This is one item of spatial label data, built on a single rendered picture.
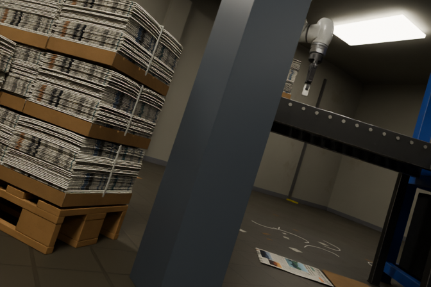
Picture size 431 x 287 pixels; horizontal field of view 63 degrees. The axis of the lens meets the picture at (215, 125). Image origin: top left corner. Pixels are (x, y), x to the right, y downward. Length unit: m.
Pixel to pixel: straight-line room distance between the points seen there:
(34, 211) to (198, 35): 4.81
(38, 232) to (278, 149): 5.90
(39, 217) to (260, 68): 0.81
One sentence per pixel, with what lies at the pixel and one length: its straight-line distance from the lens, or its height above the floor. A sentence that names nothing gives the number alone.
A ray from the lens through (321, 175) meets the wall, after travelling 7.81.
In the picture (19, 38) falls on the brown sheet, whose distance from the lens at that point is 1.47.
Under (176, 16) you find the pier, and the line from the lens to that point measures 5.54.
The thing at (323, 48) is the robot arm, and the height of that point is 1.17.
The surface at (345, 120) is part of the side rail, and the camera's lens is 1.77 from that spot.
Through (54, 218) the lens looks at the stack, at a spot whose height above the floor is 0.11.
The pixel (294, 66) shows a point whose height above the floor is 0.99.
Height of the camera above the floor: 0.45
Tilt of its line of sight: 4 degrees up
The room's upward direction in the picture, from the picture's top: 18 degrees clockwise
